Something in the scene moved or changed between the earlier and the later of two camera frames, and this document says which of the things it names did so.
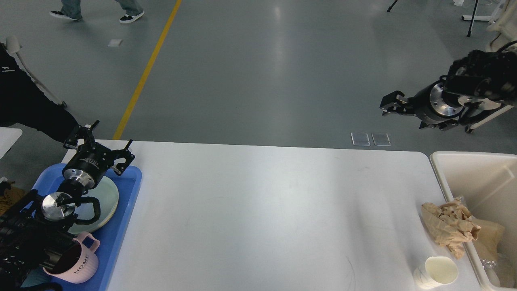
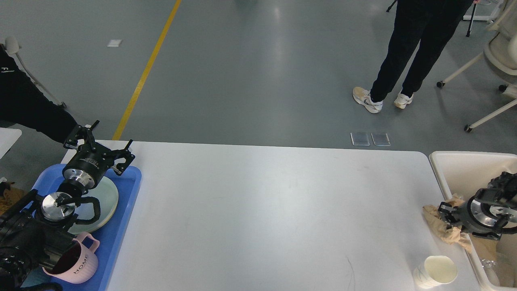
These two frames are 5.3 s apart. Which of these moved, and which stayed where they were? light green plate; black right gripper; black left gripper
Moved: black right gripper
Stayed: black left gripper; light green plate
